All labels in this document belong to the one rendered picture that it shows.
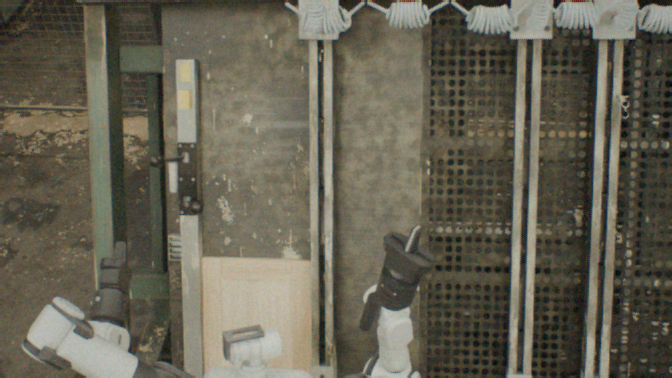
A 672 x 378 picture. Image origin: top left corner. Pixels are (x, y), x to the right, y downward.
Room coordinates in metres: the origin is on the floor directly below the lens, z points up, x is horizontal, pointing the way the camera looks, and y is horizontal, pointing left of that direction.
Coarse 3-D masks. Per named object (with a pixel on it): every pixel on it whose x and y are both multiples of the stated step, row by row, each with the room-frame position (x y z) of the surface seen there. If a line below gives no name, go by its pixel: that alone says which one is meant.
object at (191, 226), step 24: (192, 72) 2.01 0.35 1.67; (192, 96) 1.97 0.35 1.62; (192, 120) 1.94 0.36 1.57; (192, 216) 1.80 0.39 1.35; (192, 240) 1.77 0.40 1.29; (192, 264) 1.73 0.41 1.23; (192, 288) 1.70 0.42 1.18; (192, 312) 1.66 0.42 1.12; (192, 336) 1.62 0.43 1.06; (192, 360) 1.59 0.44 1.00
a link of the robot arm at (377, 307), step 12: (372, 288) 1.40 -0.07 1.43; (372, 300) 1.33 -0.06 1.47; (384, 300) 1.32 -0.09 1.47; (372, 312) 1.32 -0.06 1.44; (384, 312) 1.32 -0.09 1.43; (396, 312) 1.32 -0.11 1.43; (408, 312) 1.33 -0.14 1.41; (360, 324) 1.33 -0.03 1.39; (372, 324) 1.32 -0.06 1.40; (384, 324) 1.31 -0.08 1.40
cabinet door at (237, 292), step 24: (216, 264) 1.74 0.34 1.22; (240, 264) 1.73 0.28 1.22; (264, 264) 1.72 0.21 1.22; (288, 264) 1.71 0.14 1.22; (216, 288) 1.70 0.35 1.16; (240, 288) 1.69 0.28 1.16; (264, 288) 1.68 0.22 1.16; (288, 288) 1.67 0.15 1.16; (216, 312) 1.67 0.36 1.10; (240, 312) 1.66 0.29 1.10; (264, 312) 1.65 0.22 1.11; (288, 312) 1.64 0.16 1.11; (216, 336) 1.63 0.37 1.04; (240, 336) 1.62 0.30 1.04; (288, 336) 1.60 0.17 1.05; (216, 360) 1.59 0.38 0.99; (264, 360) 1.57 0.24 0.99; (288, 360) 1.56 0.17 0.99
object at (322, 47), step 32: (320, 0) 1.87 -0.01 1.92; (320, 64) 1.96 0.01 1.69; (320, 96) 1.92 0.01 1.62; (320, 128) 1.85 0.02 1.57; (320, 160) 1.83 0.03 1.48; (320, 192) 1.76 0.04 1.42; (320, 224) 1.74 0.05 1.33; (320, 256) 1.68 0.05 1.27; (320, 288) 1.64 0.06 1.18; (320, 320) 1.59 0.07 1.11; (320, 352) 1.54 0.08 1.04
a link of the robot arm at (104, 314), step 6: (96, 306) 1.50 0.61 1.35; (102, 306) 1.49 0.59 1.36; (108, 306) 1.49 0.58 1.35; (96, 312) 1.48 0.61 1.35; (102, 312) 1.48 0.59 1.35; (108, 312) 1.48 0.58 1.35; (114, 312) 1.48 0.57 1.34; (120, 312) 1.49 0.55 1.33; (96, 318) 1.47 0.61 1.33; (102, 318) 1.47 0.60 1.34; (108, 318) 1.47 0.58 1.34; (114, 318) 1.47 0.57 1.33; (120, 318) 1.48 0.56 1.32; (114, 324) 1.47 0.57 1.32; (120, 324) 1.48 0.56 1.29
